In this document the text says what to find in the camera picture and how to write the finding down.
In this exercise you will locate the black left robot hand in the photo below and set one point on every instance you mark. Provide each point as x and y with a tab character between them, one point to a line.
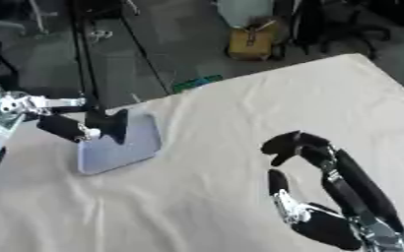
61	126

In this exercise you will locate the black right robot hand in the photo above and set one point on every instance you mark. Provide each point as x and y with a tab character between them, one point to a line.
355	183

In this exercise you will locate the blue-grey rectangular lid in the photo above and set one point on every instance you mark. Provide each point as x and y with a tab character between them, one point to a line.
122	147

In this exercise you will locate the black tripod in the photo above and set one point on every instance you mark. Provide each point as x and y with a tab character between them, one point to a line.
87	55

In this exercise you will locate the small white object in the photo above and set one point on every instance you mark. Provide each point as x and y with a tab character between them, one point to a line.
99	35

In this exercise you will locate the grey chair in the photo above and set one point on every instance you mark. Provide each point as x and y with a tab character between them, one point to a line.
10	19

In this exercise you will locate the green flat object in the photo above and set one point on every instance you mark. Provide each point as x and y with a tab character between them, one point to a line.
197	82

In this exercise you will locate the black office chair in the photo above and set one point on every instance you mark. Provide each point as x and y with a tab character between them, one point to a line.
349	29

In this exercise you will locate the yellow bag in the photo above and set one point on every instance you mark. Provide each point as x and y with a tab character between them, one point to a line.
251	41

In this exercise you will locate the white bin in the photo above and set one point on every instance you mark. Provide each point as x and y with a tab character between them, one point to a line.
244	11

